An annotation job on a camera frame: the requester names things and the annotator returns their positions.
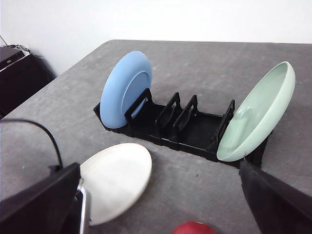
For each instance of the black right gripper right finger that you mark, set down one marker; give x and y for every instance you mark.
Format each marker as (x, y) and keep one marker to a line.
(278, 207)

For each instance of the red orange pomegranate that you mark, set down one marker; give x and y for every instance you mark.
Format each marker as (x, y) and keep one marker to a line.
(193, 227)

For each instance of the white plate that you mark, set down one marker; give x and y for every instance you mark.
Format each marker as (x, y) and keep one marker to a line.
(113, 179)

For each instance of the mint green plate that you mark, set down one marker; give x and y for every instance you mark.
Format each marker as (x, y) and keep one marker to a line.
(258, 115)

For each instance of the black plate rack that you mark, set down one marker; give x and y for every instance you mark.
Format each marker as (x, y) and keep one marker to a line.
(189, 127)

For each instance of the blue plate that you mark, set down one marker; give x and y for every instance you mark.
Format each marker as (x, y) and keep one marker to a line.
(127, 79)

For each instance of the dark box in background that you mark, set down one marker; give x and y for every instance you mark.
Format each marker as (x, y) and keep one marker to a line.
(21, 73)

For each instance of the black cable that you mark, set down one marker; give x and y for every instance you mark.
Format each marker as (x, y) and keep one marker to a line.
(23, 120)

